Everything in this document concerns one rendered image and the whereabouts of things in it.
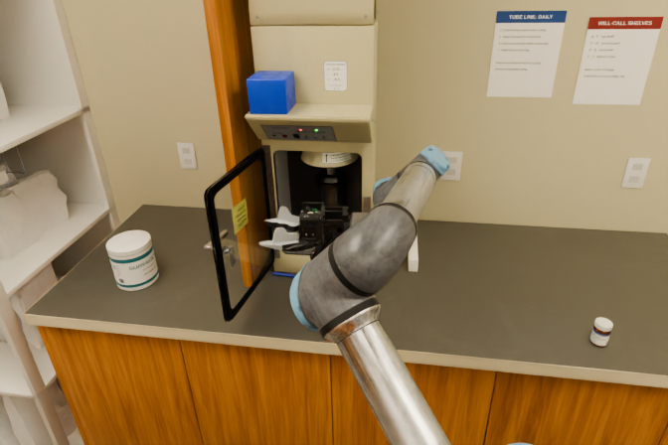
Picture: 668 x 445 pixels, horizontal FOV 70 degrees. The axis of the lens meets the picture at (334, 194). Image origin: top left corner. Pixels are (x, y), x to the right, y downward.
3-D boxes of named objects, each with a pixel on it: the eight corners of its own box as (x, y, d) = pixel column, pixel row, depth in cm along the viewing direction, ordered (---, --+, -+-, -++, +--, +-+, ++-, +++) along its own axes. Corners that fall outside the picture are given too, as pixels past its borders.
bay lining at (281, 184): (298, 216, 175) (291, 123, 159) (368, 219, 171) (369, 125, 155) (281, 252, 153) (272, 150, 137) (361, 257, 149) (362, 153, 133)
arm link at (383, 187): (417, 177, 122) (422, 206, 114) (388, 203, 128) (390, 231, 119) (395, 162, 119) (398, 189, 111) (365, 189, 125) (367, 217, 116)
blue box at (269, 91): (260, 103, 130) (257, 70, 126) (296, 103, 129) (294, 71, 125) (250, 114, 122) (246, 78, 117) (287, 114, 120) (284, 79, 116)
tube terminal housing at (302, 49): (291, 231, 179) (274, 15, 144) (377, 236, 174) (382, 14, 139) (273, 271, 157) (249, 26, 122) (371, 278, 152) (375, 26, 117)
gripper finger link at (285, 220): (268, 200, 117) (302, 207, 114) (270, 219, 120) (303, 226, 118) (262, 206, 115) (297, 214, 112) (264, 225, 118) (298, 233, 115)
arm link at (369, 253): (367, 217, 72) (426, 133, 114) (323, 255, 77) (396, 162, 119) (420, 271, 72) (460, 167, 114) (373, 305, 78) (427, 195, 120)
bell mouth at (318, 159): (307, 145, 155) (306, 128, 153) (361, 146, 153) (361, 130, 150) (294, 166, 140) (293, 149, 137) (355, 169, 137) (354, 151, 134)
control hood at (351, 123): (259, 136, 136) (256, 102, 131) (373, 140, 131) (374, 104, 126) (248, 151, 126) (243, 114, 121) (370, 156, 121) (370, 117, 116)
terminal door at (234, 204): (274, 261, 153) (263, 145, 135) (227, 325, 127) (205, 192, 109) (272, 261, 153) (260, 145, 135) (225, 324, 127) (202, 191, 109)
